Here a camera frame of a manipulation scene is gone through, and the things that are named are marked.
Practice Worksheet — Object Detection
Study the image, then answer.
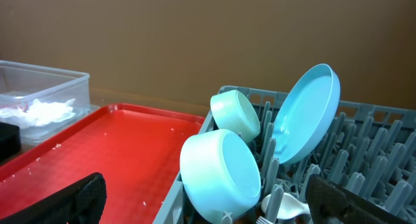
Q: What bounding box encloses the white plastic spoon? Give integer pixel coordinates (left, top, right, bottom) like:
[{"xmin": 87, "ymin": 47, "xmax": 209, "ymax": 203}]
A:
[{"xmin": 276, "ymin": 192, "xmax": 311, "ymax": 220}]

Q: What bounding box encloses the clear plastic bin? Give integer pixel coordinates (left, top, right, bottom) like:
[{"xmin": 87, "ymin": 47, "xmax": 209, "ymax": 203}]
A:
[{"xmin": 1, "ymin": 60, "xmax": 91, "ymax": 145}]

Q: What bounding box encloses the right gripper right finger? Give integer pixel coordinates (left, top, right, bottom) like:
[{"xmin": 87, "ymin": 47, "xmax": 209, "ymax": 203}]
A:
[{"xmin": 305, "ymin": 175, "xmax": 406, "ymax": 224}]

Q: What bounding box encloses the red serving tray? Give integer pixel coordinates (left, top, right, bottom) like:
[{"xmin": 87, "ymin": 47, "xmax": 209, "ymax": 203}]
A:
[{"xmin": 1, "ymin": 104, "xmax": 204, "ymax": 223}]

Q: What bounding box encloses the light blue plate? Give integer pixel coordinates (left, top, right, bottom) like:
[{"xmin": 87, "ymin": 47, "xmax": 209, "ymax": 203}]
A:
[{"xmin": 272, "ymin": 64, "xmax": 341, "ymax": 164}]

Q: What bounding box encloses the white plastic fork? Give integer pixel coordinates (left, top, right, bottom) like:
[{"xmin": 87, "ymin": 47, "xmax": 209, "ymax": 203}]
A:
[{"xmin": 255, "ymin": 216, "xmax": 274, "ymax": 224}]

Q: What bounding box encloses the white napkin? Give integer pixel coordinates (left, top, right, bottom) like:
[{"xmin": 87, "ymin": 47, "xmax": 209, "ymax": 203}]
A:
[{"xmin": 1, "ymin": 99, "xmax": 75, "ymax": 129}]

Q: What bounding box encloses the light blue bowl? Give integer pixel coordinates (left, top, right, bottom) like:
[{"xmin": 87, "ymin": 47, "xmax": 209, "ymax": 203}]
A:
[{"xmin": 179, "ymin": 129, "xmax": 261, "ymax": 223}]

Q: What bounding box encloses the green bowl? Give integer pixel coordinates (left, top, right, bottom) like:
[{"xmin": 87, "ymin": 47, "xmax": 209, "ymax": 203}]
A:
[{"xmin": 210, "ymin": 90, "xmax": 261, "ymax": 143}]

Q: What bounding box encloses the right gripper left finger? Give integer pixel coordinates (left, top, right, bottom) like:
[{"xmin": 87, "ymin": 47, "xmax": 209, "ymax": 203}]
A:
[{"xmin": 1, "ymin": 172, "xmax": 107, "ymax": 224}]

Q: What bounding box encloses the black waste tray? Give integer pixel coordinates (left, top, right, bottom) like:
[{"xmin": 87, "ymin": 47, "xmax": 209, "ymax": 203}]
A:
[{"xmin": 0, "ymin": 123, "xmax": 21, "ymax": 161}]

